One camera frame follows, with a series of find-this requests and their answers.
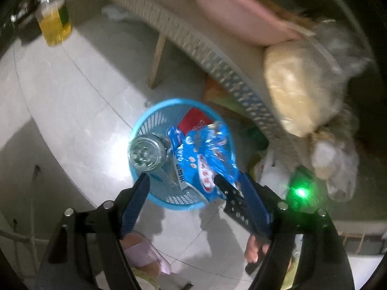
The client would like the person's right hand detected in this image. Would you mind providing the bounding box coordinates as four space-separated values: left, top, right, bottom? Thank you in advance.
244 235 270 263

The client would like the yellow oil bottle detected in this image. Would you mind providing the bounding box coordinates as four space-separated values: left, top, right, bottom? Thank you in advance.
35 0 72 46

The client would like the pink plastic basin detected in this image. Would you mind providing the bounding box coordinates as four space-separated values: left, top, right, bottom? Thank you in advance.
195 0 302 46

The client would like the blue plastic snack bag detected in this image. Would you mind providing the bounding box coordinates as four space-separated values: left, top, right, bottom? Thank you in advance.
167 121 239 202

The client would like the blue plastic trash basket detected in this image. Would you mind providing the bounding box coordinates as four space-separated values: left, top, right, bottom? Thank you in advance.
128 98 239 211

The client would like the red paper packet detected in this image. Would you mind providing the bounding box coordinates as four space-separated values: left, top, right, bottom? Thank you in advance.
178 107 213 135

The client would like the green clear plastic bottle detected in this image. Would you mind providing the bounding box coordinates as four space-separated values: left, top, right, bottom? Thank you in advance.
128 133 171 172

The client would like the beige filled plastic bag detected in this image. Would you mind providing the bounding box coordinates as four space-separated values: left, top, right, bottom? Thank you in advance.
264 40 347 138

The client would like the wooden lower shelf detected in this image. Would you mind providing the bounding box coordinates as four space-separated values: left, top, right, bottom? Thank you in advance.
109 0 296 143

